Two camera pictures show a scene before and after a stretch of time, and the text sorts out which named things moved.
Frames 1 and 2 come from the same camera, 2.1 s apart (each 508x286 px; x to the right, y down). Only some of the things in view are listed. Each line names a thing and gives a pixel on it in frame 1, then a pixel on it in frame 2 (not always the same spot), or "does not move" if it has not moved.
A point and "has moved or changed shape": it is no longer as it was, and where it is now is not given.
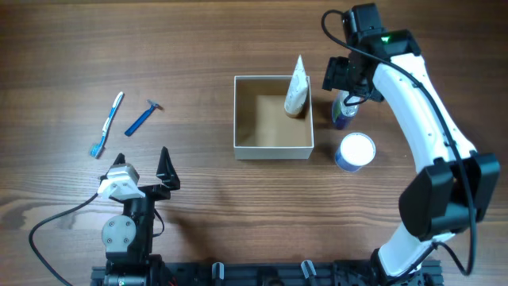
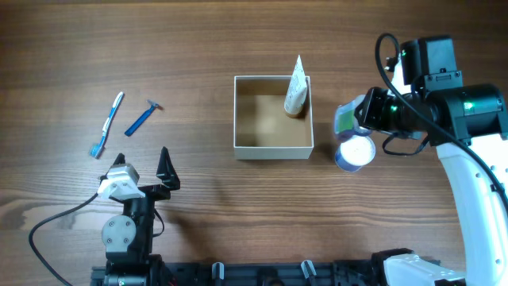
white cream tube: x=296 y=97 does not move
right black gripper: x=332 y=79 -> x=369 y=116
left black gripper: x=167 y=176 does not move
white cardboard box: x=262 y=128 does not move
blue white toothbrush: x=95 y=150 does not move
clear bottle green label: x=341 y=114 has moved or changed shape
